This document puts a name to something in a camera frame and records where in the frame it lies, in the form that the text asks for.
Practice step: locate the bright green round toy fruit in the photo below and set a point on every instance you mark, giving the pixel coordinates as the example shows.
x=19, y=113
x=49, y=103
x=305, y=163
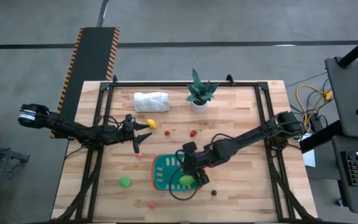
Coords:
x=125, y=182

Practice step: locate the black frame clamp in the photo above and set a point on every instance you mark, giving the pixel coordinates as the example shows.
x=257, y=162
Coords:
x=230, y=80
x=114, y=79

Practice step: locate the small red toy raspberry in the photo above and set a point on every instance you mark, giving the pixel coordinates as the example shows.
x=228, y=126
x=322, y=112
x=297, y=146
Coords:
x=167, y=132

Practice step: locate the white rolled towel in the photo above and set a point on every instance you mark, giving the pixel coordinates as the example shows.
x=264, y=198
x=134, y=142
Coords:
x=151, y=102

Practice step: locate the white paper sheet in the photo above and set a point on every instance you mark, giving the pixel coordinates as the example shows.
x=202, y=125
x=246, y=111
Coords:
x=309, y=158

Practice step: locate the small dark toy berry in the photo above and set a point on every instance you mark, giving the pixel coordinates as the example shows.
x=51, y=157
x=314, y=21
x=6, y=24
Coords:
x=214, y=193

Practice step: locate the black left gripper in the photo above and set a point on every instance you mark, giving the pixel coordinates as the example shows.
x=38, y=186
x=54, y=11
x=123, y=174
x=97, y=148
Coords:
x=128, y=132

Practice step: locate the black mat hazard-striped edges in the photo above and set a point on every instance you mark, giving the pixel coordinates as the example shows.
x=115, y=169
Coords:
x=89, y=62

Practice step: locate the black aluminium table frame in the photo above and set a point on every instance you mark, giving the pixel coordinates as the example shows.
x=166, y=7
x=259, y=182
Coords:
x=182, y=84

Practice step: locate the red toy strawberry green leaves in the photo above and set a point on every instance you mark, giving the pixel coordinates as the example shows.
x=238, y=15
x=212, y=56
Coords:
x=193, y=133

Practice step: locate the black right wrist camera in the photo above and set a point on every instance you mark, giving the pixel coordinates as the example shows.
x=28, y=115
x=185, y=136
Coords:
x=190, y=147

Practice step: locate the small reddish toy fruit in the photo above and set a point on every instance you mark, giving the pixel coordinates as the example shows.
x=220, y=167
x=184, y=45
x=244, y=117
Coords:
x=152, y=205

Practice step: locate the small pink toy fruit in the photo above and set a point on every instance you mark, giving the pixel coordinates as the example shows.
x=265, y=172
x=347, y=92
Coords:
x=140, y=155

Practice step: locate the green snake plant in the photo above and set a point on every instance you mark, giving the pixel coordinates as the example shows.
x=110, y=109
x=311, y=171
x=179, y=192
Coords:
x=201, y=90

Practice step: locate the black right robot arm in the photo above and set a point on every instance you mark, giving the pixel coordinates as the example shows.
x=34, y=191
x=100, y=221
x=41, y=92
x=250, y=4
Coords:
x=247, y=137

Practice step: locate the grey cart top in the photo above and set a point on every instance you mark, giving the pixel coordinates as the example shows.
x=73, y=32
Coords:
x=350, y=93

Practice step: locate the black support bar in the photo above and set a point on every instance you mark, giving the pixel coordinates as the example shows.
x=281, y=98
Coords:
x=319, y=138

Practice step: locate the black caster wheel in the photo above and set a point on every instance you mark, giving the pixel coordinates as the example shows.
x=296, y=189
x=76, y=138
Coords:
x=339, y=202

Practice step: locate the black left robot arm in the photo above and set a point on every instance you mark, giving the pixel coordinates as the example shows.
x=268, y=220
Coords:
x=73, y=129

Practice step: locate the light green toy avocado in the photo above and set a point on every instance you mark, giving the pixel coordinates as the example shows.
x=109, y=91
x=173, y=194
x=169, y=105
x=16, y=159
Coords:
x=186, y=181

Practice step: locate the black slanted pole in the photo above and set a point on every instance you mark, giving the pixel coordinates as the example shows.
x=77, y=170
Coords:
x=356, y=49

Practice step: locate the yellow toy lemon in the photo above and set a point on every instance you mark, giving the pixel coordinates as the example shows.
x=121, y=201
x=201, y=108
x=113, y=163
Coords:
x=151, y=124

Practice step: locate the white round plant pot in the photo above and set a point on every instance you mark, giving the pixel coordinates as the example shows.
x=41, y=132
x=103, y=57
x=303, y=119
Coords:
x=198, y=108

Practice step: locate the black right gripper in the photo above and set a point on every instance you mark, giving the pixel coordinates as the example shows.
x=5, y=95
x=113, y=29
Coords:
x=194, y=163

